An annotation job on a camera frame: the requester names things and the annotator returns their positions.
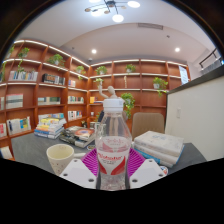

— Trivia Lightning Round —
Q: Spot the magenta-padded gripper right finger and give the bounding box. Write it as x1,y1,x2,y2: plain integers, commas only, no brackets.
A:
128,148,167,190

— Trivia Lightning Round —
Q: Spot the white mug with red drawing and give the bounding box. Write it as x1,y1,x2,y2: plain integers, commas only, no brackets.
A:
45,143,86,177

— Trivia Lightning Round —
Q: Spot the dark book pile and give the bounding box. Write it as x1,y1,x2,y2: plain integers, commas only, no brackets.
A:
59,125,97,149

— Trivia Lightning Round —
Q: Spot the clear plastic water bottle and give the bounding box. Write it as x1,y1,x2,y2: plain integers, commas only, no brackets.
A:
94,98,133,192

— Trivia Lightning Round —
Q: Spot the colourful book stack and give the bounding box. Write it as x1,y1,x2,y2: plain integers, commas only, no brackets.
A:
33,117,68,140

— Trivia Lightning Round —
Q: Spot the beige upholstered chair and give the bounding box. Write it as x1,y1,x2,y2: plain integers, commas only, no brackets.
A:
131,112,166,141

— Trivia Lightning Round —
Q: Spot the wooden shelf unit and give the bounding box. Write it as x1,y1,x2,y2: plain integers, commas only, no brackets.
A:
0,39,191,158

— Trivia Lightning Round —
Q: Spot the ceiling air vent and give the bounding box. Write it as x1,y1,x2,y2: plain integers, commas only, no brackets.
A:
137,22,164,31

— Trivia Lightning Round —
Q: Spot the dark metal railing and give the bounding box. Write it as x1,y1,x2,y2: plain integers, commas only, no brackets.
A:
199,48,223,69

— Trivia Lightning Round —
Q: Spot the wooden artist mannequin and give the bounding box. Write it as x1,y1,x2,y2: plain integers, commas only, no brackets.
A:
96,85,129,123

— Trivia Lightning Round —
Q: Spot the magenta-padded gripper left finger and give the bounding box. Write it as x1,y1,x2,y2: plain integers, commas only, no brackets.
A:
59,148,101,190

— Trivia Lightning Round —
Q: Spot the branched ceiling lamp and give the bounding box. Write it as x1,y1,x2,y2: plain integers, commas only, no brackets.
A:
83,0,141,24

